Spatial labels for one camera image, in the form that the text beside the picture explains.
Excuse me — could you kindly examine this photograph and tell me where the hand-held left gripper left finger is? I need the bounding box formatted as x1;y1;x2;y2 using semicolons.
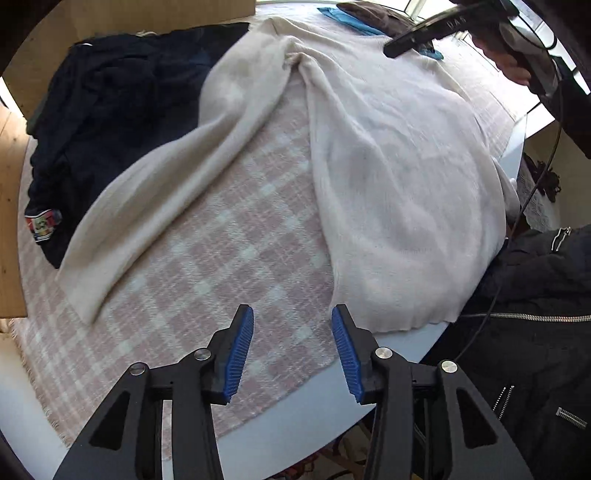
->
52;304;256;480

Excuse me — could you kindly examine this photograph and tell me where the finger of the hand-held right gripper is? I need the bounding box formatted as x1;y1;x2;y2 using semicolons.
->
383;23;437;59

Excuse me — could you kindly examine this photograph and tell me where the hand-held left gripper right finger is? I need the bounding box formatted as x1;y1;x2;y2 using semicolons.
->
331;304;536;480

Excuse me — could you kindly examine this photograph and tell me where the cream knit cardigan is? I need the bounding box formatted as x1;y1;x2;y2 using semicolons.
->
58;16;520;333

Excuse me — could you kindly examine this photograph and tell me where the person's right hand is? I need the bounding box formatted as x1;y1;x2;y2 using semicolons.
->
470;25;533;86

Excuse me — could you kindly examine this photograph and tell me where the folded brown garment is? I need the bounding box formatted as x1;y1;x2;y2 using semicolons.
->
337;0;435;54

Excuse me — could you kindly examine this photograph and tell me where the folded blue garment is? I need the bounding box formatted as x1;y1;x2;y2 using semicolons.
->
318;6;445;61

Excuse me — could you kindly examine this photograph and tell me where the pink checked blanket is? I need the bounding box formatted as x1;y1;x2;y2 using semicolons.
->
11;83;527;455

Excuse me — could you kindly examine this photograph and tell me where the dark hanging object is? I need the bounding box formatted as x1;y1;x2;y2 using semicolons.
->
524;154;563;204

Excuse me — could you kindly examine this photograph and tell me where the white lace cloth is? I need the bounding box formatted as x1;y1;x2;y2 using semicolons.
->
515;152;561;232

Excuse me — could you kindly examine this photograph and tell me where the large light wooden board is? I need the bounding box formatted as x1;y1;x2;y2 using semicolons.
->
4;0;257;116

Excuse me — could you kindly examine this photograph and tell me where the pine plank panel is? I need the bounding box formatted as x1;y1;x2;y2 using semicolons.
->
0;104;29;319

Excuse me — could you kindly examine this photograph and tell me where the dark navy garment pile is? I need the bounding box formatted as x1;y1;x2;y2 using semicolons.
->
25;22;250;269

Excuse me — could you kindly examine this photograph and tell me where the black cable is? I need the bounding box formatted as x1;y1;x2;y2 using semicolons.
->
455;69;566;363

